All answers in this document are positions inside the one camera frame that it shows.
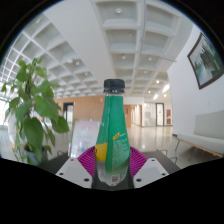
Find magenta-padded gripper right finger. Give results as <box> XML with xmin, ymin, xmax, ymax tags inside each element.
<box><xmin>128</xmin><ymin>145</ymin><xmax>170</xmax><ymax>189</ymax></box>

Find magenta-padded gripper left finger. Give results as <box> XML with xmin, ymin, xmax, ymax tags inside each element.
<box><xmin>55</xmin><ymin>145</ymin><xmax>98</xmax><ymax>189</ymax></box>

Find green plastic drink bottle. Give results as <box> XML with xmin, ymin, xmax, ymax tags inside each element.
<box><xmin>94</xmin><ymin>78</ymin><xmax>132</xmax><ymax>187</ymax></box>

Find grey plant pot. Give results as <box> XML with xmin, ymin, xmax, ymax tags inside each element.
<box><xmin>24</xmin><ymin>146</ymin><xmax>45</xmax><ymax>166</ymax></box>

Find glass double door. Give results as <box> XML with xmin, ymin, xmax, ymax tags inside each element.
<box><xmin>143</xmin><ymin>102</ymin><xmax>166</xmax><ymax>127</ymax></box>

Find large green leafy plant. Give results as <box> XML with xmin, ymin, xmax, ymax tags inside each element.
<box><xmin>0</xmin><ymin>56</ymin><xmax>70</xmax><ymax>166</ymax></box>

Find recessed ceiling lights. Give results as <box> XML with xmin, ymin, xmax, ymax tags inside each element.
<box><xmin>64</xmin><ymin>7</ymin><xmax>172</xmax><ymax>101</ymax></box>

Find dark framed landscape picture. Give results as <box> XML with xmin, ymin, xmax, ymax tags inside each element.
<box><xmin>186</xmin><ymin>32</ymin><xmax>224</xmax><ymax>90</ymax></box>

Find long white wall bench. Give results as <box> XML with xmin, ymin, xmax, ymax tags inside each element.
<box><xmin>173</xmin><ymin>109</ymin><xmax>224</xmax><ymax>160</ymax></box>

